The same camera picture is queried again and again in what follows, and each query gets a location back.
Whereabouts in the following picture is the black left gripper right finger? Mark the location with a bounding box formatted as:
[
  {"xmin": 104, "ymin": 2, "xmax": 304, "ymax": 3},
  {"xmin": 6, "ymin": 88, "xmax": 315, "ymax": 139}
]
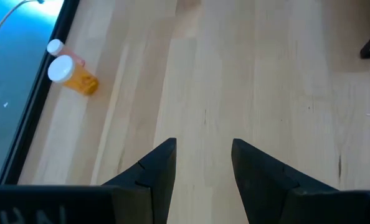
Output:
[{"xmin": 231, "ymin": 138, "xmax": 337, "ymax": 224}]

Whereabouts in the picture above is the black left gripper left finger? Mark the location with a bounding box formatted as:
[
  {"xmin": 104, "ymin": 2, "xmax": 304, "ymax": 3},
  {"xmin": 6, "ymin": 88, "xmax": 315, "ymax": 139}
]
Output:
[{"xmin": 103, "ymin": 138, "xmax": 177, "ymax": 224}]

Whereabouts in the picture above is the black table frame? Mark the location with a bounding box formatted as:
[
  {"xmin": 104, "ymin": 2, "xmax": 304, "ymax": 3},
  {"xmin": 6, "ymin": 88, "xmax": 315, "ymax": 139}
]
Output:
[{"xmin": 0, "ymin": 0, "xmax": 81, "ymax": 185}]

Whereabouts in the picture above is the large orange pill bottle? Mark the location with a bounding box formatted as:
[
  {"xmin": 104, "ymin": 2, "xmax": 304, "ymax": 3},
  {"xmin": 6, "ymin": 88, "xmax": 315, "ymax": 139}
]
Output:
[{"xmin": 47, "ymin": 54, "xmax": 99, "ymax": 96}]

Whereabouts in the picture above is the small pink pill bottle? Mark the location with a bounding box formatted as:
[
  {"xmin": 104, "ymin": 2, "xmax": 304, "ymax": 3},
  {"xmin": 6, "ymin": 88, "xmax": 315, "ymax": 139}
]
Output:
[{"xmin": 46, "ymin": 38, "xmax": 86, "ymax": 68}]

